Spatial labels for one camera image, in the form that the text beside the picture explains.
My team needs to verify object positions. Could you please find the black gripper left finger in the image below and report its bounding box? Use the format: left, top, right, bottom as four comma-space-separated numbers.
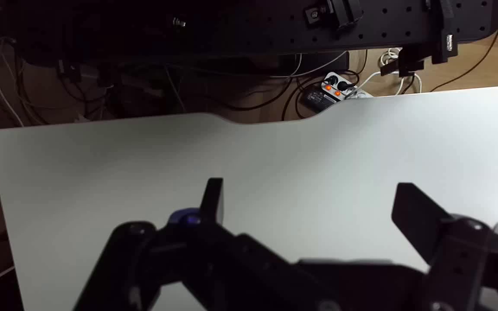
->
73, 176, 333, 311

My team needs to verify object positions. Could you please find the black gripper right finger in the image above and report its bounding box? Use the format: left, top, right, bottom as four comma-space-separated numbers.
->
390, 181, 498, 311

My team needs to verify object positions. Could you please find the white power strip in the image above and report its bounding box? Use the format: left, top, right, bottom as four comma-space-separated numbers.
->
319, 69, 360, 107

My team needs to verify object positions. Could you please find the white plug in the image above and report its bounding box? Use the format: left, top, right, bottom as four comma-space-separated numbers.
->
379, 48, 405, 69

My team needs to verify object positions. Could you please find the black power adapter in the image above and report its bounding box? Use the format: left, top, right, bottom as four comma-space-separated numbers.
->
300, 88, 333, 112

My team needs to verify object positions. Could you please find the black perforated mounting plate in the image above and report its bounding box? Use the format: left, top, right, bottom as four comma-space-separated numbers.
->
15, 0, 498, 57

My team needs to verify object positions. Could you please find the thin black cable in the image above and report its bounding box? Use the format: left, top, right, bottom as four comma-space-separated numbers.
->
430, 0, 498, 93

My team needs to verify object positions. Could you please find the black clamp bracket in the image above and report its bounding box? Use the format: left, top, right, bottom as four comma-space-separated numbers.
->
430, 0, 461, 65

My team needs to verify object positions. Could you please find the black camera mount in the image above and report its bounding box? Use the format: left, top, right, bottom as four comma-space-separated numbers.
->
303, 0, 360, 33

